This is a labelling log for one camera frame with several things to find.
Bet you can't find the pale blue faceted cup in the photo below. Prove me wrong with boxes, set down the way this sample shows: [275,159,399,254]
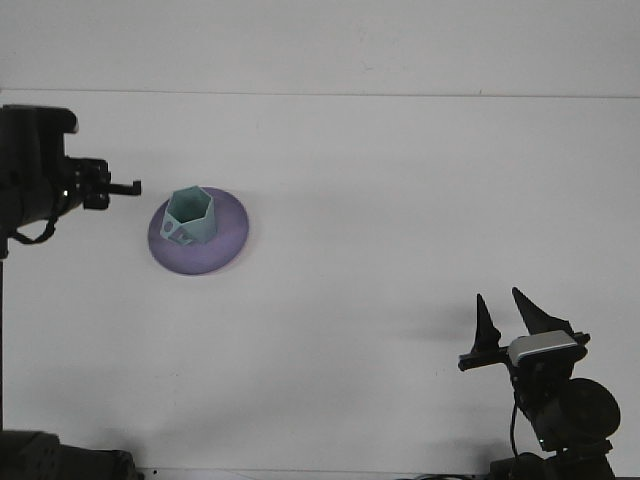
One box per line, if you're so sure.
[160,185,217,247]

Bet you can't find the pale purple round plate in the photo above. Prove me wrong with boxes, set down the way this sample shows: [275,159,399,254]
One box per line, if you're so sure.
[147,186,251,277]

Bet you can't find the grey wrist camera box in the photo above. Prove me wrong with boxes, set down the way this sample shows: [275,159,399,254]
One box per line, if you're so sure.
[506,330,579,366]

